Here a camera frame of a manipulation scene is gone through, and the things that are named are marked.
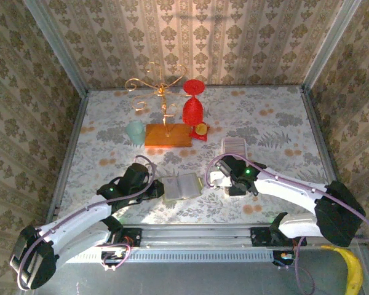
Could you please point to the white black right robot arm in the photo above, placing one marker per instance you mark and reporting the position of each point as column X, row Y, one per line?
column 338, row 212

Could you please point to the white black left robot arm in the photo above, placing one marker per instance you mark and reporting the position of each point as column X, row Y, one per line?
column 77, row 224

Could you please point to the floral fern print table cover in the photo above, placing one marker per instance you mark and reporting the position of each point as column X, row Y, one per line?
column 264, row 123

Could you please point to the pale green cup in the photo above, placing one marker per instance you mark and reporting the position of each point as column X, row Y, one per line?
column 135, row 130

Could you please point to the red yellow snack packet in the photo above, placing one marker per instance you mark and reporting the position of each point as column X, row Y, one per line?
column 200, row 130

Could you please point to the small controller board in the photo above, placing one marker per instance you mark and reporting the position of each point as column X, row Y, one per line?
column 113, row 256
column 284, row 258

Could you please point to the red goblet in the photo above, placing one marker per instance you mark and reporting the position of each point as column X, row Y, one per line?
column 193, row 112

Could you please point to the yellow banana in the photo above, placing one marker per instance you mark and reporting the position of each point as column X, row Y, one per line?
column 352, row 267

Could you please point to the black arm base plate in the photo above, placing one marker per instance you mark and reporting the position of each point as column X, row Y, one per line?
column 132, row 238
column 261, row 236

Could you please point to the aluminium frame side rail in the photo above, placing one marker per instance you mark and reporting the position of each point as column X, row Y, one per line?
column 68, row 153
column 322, row 138

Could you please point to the aluminium frame post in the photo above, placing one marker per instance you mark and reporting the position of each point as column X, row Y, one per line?
column 329, row 46
column 57, row 46

